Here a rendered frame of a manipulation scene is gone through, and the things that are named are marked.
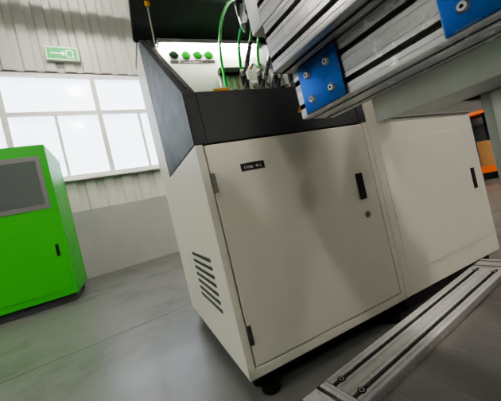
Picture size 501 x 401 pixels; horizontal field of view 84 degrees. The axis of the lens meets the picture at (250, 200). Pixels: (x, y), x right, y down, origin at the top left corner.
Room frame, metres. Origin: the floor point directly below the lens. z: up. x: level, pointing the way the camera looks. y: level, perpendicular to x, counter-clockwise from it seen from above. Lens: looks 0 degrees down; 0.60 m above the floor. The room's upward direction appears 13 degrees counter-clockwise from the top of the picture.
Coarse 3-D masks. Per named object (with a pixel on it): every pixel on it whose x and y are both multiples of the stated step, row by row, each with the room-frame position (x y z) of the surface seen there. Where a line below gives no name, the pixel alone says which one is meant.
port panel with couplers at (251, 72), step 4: (244, 60) 1.52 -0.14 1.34; (252, 60) 1.54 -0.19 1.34; (256, 60) 1.55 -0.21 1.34; (260, 60) 1.56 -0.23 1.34; (264, 60) 1.57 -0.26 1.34; (264, 64) 1.56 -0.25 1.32; (248, 68) 1.52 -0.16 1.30; (252, 68) 1.53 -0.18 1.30; (256, 68) 1.54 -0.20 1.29; (264, 68) 1.56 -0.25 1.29; (248, 72) 1.52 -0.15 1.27; (252, 72) 1.53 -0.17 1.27; (248, 76) 1.52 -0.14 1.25; (252, 76) 1.53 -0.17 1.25; (256, 76) 1.54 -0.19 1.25; (268, 76) 1.57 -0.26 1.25; (252, 80) 1.52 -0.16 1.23; (256, 80) 1.53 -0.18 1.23; (268, 80) 1.56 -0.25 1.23; (252, 84) 1.52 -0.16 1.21; (256, 84) 1.50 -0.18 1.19; (252, 88) 1.52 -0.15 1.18
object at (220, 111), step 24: (216, 96) 0.86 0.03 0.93; (240, 96) 0.89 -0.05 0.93; (264, 96) 0.92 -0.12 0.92; (288, 96) 0.96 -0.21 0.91; (216, 120) 0.85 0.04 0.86; (240, 120) 0.88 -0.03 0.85; (264, 120) 0.91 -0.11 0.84; (288, 120) 0.95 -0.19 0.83; (312, 120) 0.99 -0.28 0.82; (336, 120) 1.04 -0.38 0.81
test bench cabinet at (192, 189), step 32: (192, 160) 0.87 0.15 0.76; (192, 192) 0.96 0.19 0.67; (192, 224) 1.08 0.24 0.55; (384, 224) 1.09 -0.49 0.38; (192, 256) 1.24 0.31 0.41; (224, 256) 0.82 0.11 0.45; (224, 288) 0.85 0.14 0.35; (224, 320) 0.94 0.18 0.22; (352, 320) 0.98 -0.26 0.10; (288, 352) 0.87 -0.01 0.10; (256, 384) 0.89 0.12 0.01
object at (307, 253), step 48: (240, 144) 0.87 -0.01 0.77; (288, 144) 0.94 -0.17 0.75; (336, 144) 1.03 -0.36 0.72; (240, 192) 0.86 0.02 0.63; (288, 192) 0.92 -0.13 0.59; (336, 192) 1.00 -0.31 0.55; (240, 240) 0.84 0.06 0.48; (288, 240) 0.91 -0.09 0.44; (336, 240) 0.99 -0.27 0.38; (384, 240) 1.08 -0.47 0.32; (240, 288) 0.83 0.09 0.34; (288, 288) 0.89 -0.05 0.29; (336, 288) 0.97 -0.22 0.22; (384, 288) 1.05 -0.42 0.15; (288, 336) 0.88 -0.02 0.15
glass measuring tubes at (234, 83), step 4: (220, 68) 1.42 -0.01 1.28; (224, 68) 1.43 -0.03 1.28; (228, 68) 1.43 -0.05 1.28; (232, 68) 1.44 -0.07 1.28; (236, 68) 1.45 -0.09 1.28; (220, 72) 1.42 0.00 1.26; (228, 72) 1.43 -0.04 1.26; (232, 72) 1.44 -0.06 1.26; (236, 72) 1.45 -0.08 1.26; (220, 76) 1.44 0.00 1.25; (228, 76) 1.45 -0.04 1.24; (232, 76) 1.47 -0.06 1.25; (236, 76) 1.46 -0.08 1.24; (220, 80) 1.44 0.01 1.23; (228, 80) 1.46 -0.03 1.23; (232, 80) 1.45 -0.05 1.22; (236, 80) 1.46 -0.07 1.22; (240, 80) 1.49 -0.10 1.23; (220, 84) 1.45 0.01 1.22; (228, 84) 1.46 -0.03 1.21; (232, 84) 1.44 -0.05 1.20; (236, 84) 1.46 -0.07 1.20; (240, 84) 1.48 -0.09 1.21; (232, 88) 1.44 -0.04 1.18; (236, 88) 1.47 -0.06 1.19; (240, 88) 1.46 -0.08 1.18
